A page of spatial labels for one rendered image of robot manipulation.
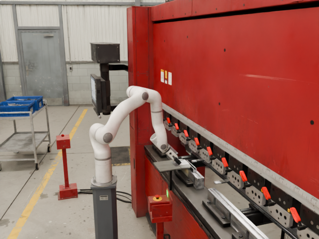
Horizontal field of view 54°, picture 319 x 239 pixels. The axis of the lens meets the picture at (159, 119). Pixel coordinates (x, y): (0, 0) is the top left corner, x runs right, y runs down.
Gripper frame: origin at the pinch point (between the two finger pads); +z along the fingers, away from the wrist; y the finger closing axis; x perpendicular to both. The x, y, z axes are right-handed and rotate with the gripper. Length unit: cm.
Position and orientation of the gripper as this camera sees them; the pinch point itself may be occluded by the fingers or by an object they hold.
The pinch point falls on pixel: (177, 160)
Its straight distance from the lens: 263.4
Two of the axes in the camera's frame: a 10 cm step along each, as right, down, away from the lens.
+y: -3.2, -2.5, 9.1
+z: 6.2, 6.8, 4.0
